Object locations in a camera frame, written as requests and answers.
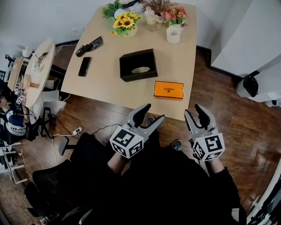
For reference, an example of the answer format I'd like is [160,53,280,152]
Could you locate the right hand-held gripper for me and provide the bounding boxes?
[184,104,226,163]

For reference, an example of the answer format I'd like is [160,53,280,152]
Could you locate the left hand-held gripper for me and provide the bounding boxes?
[109,103,166,159]

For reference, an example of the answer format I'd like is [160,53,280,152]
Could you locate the black tissue box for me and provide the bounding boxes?
[119,48,159,83]

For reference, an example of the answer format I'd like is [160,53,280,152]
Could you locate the person's right forearm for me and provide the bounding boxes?
[205,158,226,178]

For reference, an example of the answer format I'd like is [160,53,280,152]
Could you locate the person's left forearm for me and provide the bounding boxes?
[107,151,130,174]

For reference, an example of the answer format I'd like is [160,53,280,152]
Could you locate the person's right shoe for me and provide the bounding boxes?
[171,139,183,151]

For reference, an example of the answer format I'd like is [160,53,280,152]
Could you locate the white bin with black bag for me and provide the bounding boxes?
[235,74,260,98]

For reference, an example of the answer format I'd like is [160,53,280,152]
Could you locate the person's black clothing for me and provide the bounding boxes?
[91,129,248,225]

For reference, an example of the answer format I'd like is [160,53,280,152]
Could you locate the black smartphone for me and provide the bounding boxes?
[78,56,92,77]

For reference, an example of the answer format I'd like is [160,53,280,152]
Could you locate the black office chair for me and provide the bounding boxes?
[24,131,115,225]

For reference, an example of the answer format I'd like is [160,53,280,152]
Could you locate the white cylindrical cup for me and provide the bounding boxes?
[166,26,184,44]

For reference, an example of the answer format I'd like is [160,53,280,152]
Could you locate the black plastic bag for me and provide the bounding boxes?
[75,36,104,58]

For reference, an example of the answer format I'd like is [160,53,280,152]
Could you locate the white cabinet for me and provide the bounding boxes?
[210,0,281,78]

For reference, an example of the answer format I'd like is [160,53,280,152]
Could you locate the sunflowers in white vase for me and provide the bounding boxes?
[109,11,142,37]

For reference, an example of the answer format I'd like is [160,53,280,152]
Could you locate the clear drink bottle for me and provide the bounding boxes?
[144,6,157,25]

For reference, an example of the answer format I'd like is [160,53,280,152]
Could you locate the pink and red flowers pot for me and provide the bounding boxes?
[160,6,188,28]

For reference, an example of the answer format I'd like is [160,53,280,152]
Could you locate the dried brown flowers in vase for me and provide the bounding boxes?
[141,0,178,24]

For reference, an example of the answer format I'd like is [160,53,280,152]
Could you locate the round wooden side table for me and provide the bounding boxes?
[23,39,56,108]

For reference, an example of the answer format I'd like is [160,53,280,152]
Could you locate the green plant in white vase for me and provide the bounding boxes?
[101,0,126,20]

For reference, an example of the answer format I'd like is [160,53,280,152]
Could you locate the white desk lamp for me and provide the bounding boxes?
[21,45,33,58]

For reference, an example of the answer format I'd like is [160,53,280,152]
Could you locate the small wooden desk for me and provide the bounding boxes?
[7,56,25,91]

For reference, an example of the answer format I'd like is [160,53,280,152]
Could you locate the white metal rack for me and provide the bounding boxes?
[0,142,29,185]

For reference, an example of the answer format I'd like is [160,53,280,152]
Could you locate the black floor cable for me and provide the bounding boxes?
[89,123,122,136]

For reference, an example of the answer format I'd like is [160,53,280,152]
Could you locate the white floor cable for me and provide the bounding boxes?
[50,131,78,179]

